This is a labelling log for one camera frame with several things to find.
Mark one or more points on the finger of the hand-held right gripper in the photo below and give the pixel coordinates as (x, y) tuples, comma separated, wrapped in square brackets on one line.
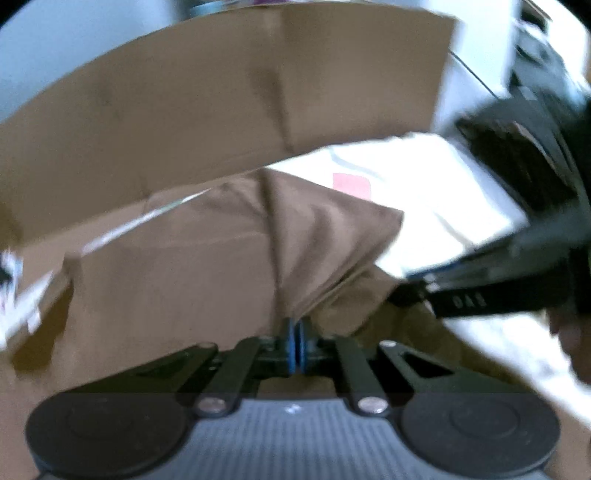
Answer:
[(413, 293)]

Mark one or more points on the brown t-shirt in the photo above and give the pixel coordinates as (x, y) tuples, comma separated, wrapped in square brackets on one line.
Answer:
[(207, 258)]

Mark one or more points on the black folded clothes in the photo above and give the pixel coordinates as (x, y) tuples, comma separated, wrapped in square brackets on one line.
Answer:
[(517, 175)]

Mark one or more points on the person's right hand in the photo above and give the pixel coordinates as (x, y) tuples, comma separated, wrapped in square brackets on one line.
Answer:
[(577, 341)]

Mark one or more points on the cream bear printed blanket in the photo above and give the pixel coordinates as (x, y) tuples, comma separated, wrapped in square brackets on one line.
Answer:
[(438, 198)]

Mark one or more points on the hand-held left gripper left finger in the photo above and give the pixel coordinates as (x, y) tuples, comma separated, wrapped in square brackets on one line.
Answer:
[(288, 341)]

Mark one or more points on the blue capped bottle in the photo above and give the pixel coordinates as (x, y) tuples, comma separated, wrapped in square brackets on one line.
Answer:
[(205, 7)]

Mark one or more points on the brown cardboard sheet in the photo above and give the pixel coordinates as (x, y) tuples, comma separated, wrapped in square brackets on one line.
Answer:
[(231, 92)]

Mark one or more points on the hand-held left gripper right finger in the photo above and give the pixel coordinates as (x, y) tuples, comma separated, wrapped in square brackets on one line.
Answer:
[(304, 341)]

